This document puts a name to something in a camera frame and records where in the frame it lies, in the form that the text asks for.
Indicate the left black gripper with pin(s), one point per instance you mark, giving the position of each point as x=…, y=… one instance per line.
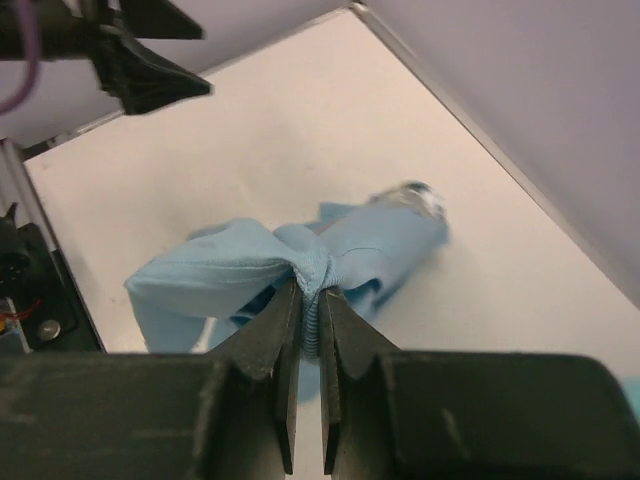
x=141, y=80

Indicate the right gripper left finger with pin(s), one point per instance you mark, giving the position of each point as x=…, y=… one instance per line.
x=226, y=414

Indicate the aluminium front rail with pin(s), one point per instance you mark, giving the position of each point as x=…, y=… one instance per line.
x=17, y=187

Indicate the aluminium left edge rail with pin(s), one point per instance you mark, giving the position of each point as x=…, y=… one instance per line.
x=551, y=90

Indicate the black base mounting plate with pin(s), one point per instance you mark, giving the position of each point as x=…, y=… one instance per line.
x=41, y=306

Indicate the light blue printed t-shirt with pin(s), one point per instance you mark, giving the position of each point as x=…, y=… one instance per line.
x=229, y=272

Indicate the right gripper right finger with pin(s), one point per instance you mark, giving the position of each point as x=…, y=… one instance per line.
x=390, y=413

